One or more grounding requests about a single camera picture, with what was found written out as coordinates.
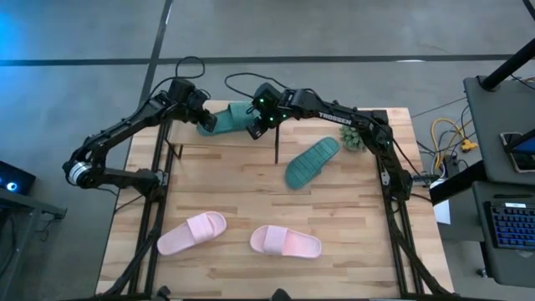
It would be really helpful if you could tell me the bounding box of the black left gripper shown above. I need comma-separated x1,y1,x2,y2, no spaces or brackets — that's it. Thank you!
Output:
186,88,219,132

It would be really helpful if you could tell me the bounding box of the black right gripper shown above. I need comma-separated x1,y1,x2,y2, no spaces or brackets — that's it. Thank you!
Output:
247,82,289,140

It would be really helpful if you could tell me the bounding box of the green rubber slide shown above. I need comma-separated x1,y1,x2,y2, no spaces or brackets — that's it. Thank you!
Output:
196,101,262,137
284,136,342,191

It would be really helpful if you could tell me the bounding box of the pink rubber slide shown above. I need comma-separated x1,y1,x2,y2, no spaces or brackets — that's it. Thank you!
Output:
249,224,323,260
156,211,228,257

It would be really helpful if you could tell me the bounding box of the green potted plant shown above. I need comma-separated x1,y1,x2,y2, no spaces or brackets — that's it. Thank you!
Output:
339,125,369,152

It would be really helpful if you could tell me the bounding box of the white paper sheet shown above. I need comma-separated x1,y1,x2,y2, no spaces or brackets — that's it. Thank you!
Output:
432,178,452,226

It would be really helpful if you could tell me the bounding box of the black device with blue light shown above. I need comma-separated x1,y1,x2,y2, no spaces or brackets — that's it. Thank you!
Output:
0,161,38,196

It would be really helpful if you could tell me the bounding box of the grey metal stand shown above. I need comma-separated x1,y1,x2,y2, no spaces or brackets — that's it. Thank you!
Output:
0,187,68,300

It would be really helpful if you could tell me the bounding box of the black diagonal bar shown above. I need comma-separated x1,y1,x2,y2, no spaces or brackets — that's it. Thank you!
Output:
429,129,535,206

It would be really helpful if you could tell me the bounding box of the grey workstation desk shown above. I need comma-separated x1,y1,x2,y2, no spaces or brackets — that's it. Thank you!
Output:
462,74,535,289

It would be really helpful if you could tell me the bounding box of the black round pole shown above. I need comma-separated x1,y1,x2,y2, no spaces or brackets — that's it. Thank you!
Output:
479,37,535,92

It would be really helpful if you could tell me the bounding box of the smartphone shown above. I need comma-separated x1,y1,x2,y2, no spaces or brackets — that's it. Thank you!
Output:
500,131,535,175

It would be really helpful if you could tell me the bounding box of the black backlit keyboard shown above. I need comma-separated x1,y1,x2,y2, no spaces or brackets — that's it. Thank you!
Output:
483,201,535,252

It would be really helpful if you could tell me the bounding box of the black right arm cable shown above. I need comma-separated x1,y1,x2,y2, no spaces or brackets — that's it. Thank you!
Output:
224,72,279,100

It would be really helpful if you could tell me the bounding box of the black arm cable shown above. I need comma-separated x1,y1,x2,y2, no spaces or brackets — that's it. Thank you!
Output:
224,72,279,100
148,55,206,102

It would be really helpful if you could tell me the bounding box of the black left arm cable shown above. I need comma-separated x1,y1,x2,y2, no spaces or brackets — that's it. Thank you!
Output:
148,55,206,102

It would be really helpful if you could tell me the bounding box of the yellow cable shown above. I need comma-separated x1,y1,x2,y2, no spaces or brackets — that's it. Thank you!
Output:
430,118,477,171

